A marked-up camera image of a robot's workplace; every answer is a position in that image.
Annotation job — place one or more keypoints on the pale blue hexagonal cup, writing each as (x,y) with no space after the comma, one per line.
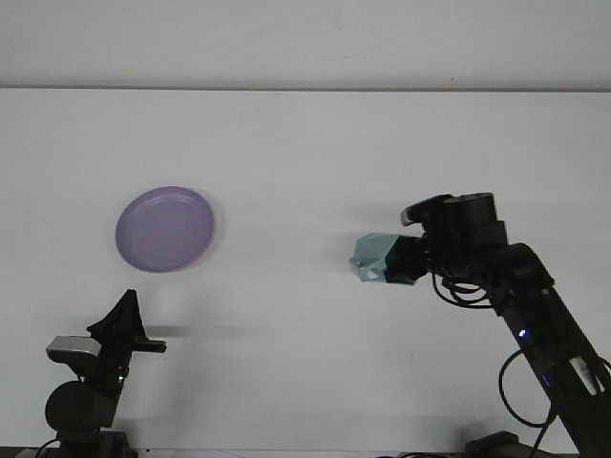
(372,248)

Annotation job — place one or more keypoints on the pale purple round plate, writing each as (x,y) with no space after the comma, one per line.
(164,229)

